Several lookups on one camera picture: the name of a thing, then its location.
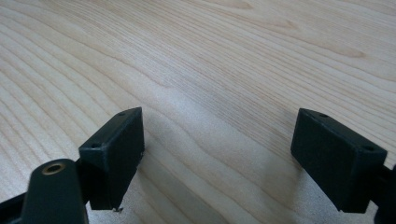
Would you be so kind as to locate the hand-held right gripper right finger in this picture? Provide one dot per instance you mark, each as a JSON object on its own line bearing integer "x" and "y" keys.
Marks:
{"x": 334, "y": 158}

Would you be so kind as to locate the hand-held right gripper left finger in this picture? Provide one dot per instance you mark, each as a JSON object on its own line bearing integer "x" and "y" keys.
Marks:
{"x": 113, "y": 161}

